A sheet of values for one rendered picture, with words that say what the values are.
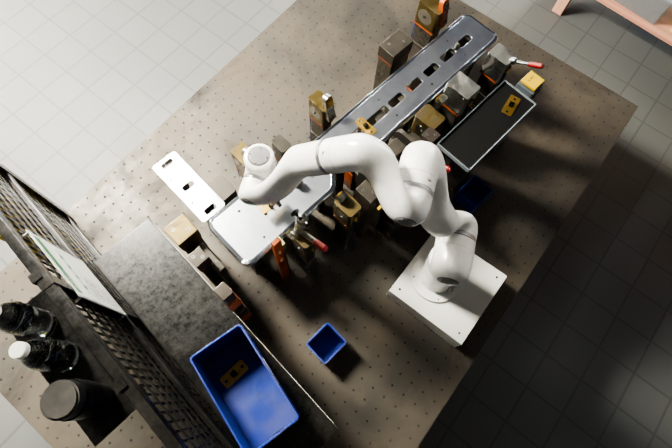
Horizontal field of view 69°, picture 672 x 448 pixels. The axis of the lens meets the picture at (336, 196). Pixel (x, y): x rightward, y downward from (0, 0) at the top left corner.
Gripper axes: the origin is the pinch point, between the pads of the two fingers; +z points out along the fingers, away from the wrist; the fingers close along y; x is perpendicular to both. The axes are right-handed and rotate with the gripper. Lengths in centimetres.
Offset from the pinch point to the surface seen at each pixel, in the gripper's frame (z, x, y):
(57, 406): -53, 65, -23
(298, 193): 7.8, -10.4, -2.5
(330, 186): 7.7, -20.3, -8.4
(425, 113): 0, -62, -14
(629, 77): 108, -245, -58
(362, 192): -4.2, -22.5, -20.7
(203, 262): 0.3, 29.0, -1.4
